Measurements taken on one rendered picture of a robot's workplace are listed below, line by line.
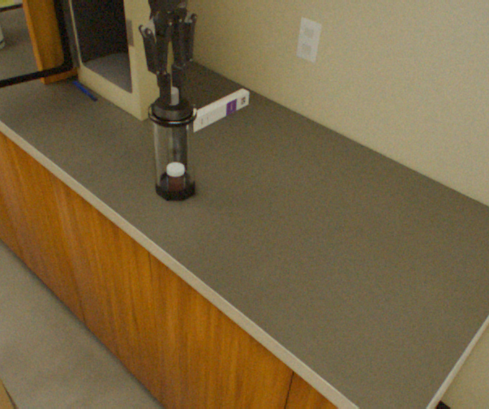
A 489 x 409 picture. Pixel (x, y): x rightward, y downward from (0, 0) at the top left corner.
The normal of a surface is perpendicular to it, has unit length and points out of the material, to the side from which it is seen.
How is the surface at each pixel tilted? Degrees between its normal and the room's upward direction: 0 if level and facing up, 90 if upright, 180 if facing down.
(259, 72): 90
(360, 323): 0
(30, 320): 0
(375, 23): 90
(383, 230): 0
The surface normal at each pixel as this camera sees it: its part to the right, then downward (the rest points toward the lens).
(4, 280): 0.07, -0.75
